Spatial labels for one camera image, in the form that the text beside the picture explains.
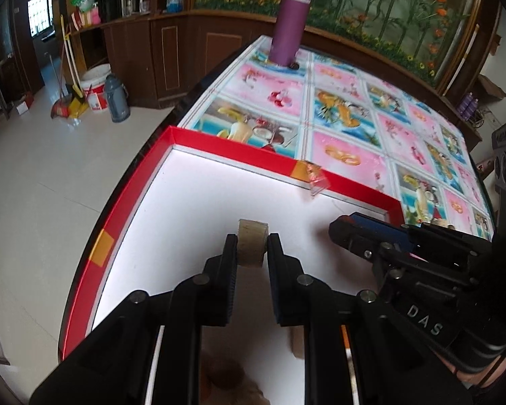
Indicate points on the purple thermos bottle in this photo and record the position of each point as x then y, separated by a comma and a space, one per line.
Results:
287, 35

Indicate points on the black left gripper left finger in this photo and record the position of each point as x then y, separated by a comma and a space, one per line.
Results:
219, 295

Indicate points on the red white tray box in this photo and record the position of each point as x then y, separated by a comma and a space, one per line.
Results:
179, 198

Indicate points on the wooden cabinet counter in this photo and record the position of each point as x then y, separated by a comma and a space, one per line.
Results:
161, 58

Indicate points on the white red bucket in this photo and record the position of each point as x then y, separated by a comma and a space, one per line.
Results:
92, 83

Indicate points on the colourful patterned tablecloth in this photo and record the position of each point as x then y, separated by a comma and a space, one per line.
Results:
350, 123

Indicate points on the beige biscuit cylinder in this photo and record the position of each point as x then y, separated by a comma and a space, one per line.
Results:
251, 242

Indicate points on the grey thermos jug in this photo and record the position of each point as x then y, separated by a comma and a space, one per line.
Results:
117, 99

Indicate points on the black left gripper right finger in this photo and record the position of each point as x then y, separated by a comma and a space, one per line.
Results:
286, 292

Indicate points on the person right hand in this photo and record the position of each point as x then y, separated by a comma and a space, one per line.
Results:
483, 379

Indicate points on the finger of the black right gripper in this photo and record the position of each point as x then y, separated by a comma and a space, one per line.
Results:
357, 241
379, 228

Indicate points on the purple bottles on shelf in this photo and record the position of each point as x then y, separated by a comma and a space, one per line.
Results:
468, 106

